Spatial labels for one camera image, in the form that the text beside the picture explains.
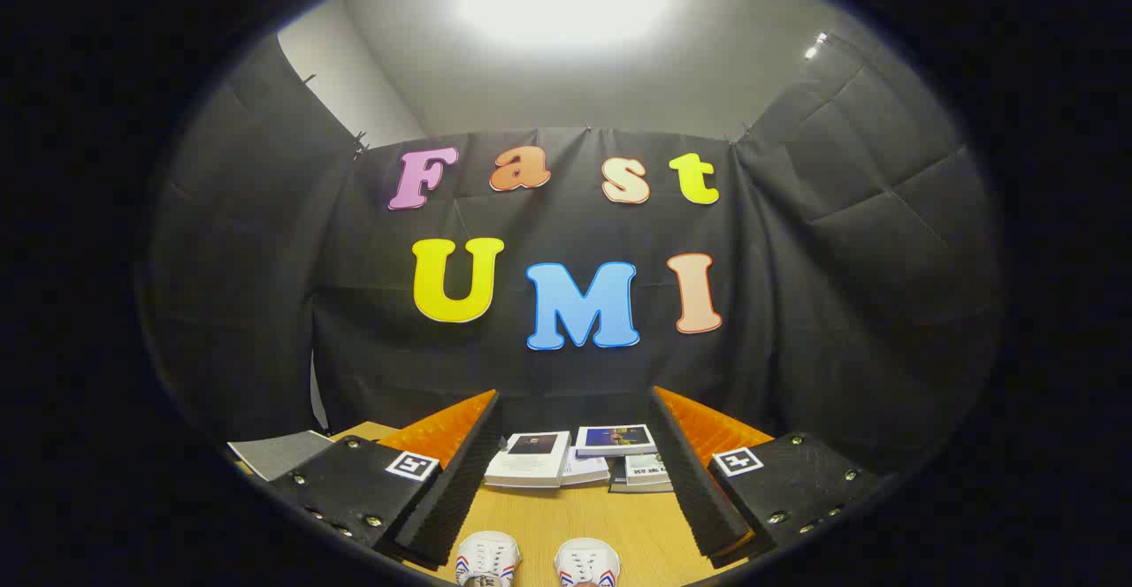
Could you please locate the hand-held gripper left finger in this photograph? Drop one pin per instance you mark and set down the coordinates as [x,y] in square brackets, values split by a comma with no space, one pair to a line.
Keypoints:
[451,490]

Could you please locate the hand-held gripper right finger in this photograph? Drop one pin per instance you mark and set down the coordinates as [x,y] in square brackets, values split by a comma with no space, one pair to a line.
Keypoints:
[694,490]

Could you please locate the white canvas shoe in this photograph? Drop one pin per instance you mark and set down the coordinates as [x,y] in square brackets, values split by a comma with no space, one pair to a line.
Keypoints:
[588,562]
[486,559]

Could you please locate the beige fabric storage box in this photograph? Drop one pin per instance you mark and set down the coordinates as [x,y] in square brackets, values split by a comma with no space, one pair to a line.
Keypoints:
[279,454]

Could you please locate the white book with portrait cover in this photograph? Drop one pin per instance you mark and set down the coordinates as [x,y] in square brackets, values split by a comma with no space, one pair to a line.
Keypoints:
[531,465]

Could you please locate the book with blue picture cover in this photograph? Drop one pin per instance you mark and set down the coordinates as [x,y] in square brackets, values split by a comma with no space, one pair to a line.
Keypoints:
[615,438]

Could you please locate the plain white book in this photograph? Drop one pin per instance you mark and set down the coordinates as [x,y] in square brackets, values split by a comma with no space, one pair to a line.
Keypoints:
[584,470]

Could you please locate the small ceiling spotlight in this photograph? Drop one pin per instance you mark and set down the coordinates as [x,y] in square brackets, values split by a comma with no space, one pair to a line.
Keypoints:
[814,46]

